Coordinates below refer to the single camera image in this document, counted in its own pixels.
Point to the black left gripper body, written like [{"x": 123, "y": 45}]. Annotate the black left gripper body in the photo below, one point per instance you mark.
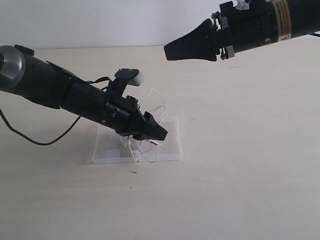
[{"x": 108, "y": 108}]

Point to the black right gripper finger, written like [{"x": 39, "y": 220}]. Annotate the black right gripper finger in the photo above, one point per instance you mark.
[{"x": 198, "y": 44}]

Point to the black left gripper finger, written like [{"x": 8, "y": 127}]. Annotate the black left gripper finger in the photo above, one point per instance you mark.
[{"x": 148, "y": 129}]

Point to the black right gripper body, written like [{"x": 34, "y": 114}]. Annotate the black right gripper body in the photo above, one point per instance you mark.
[{"x": 244, "y": 26}]

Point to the white wired earphones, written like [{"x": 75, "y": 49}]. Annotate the white wired earphones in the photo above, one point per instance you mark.
[{"x": 139, "y": 144}]

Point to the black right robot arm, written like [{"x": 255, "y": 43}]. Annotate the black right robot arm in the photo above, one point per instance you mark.
[{"x": 296, "y": 18}]

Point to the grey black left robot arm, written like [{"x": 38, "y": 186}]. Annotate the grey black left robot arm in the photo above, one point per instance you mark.
[{"x": 41, "y": 82}]

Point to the clear plastic hinged case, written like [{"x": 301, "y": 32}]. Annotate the clear plastic hinged case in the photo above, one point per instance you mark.
[{"x": 111, "y": 148}]

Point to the small white paper label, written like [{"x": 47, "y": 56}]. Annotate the small white paper label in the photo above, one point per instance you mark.
[{"x": 113, "y": 154}]

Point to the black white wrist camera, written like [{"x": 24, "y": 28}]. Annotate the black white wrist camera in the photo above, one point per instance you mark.
[{"x": 123, "y": 78}]

